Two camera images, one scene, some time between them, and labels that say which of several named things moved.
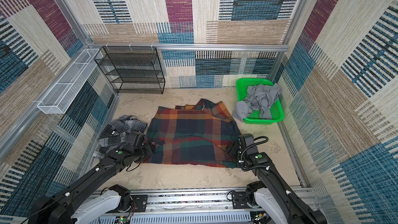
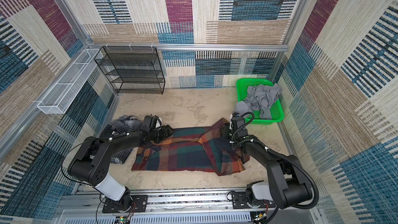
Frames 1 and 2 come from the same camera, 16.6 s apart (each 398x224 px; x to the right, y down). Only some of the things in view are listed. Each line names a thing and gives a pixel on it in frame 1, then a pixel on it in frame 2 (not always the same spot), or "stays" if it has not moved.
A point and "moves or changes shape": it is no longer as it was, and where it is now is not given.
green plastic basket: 253,116 stays
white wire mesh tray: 55,101 stays
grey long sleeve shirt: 259,97 stays
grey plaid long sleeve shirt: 114,134 stays
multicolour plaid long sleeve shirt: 196,134 moves or changes shape
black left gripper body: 145,150 to 161,134
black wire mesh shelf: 132,69 stays
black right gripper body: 235,150 to 227,133
